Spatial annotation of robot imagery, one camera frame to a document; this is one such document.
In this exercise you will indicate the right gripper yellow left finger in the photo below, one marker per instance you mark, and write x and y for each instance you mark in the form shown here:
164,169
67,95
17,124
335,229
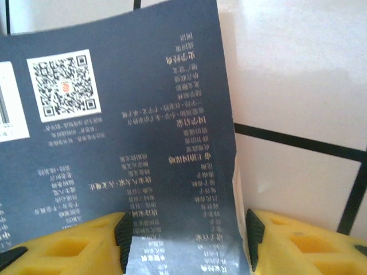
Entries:
71,249

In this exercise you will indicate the dark blue softcover book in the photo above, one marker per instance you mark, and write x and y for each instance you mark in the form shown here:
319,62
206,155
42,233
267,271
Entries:
129,143

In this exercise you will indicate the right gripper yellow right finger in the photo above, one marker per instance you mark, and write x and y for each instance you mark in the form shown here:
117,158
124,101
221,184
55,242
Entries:
309,246

